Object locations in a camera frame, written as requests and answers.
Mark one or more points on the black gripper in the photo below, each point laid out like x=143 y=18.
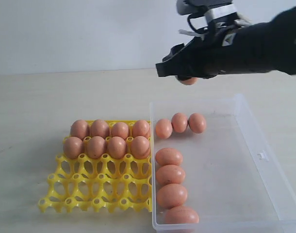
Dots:
x=218 y=54

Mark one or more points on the brown egg five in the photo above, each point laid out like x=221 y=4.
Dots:
x=179 y=122

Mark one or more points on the brown egg nine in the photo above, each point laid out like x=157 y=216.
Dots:
x=197 y=123

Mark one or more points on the brown egg four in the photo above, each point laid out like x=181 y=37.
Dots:
x=141 y=128

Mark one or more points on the brown egg three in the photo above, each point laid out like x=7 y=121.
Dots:
x=120 y=129

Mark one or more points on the brown egg sixteen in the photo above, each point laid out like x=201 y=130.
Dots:
x=140 y=147

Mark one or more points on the brown egg ten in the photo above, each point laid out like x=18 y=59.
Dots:
x=168 y=156

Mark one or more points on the brown egg two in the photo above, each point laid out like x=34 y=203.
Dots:
x=100 y=128

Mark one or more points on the brown egg eleven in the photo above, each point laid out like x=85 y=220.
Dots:
x=117 y=147

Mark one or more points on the brown egg fourteen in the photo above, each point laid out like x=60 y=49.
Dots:
x=96 y=147

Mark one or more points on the brown egg one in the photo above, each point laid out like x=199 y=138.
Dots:
x=80 y=129

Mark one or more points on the brown egg eight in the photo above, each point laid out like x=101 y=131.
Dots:
x=73 y=147

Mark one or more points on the brown egg seven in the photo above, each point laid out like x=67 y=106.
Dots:
x=189 y=81

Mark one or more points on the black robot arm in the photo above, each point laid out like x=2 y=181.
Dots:
x=270 y=45

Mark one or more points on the brown egg six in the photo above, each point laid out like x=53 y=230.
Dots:
x=163 y=128

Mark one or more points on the brown egg twelve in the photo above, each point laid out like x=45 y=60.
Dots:
x=170 y=174

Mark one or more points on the small white plastic clip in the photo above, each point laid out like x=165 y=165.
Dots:
x=262 y=156

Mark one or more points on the clear plastic container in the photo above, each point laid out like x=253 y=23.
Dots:
x=229 y=187

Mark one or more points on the brown egg thirteen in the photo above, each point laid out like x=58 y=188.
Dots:
x=171 y=195

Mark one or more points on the yellow plastic egg tray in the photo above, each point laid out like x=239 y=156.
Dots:
x=99 y=183

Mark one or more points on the brown egg fifteen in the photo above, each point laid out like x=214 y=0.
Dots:
x=181 y=215

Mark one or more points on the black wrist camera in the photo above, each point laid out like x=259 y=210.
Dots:
x=210 y=9

